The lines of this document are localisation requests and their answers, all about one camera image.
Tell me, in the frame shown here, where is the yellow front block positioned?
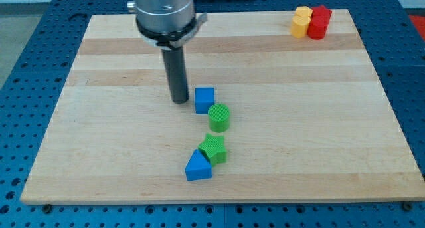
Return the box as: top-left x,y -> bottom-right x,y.
290,15 -> 311,38

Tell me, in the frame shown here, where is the red rear block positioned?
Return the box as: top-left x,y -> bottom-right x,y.
311,5 -> 332,22

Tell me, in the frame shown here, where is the yellow block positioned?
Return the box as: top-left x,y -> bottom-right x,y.
290,15 -> 311,38
295,6 -> 313,17

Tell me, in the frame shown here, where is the blue triangle block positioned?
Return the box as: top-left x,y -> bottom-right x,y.
185,150 -> 213,181

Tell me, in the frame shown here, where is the red block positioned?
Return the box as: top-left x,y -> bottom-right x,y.
307,16 -> 330,40
311,5 -> 332,22

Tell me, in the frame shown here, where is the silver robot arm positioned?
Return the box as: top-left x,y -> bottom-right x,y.
127,0 -> 208,50

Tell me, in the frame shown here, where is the yellow rear block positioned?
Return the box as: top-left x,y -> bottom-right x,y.
295,6 -> 313,17

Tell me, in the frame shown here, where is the green cylinder block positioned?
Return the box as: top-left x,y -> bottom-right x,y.
207,104 -> 230,133

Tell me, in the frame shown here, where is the red front block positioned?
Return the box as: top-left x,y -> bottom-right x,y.
307,16 -> 330,40

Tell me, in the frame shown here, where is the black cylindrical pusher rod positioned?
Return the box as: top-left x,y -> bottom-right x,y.
161,47 -> 189,104

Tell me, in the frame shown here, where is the green star block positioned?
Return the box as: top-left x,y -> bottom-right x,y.
198,133 -> 227,167

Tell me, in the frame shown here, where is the blue cube block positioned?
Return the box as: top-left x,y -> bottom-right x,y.
195,87 -> 214,114

